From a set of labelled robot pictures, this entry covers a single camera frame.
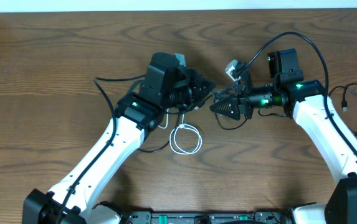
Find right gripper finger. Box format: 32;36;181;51
213;83;244;100
209;98;240;120

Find white USB cable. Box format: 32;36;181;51
158;108;203;156

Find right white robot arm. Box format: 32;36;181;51
210;49;357;223

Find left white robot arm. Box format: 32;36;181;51
22;52;215;223

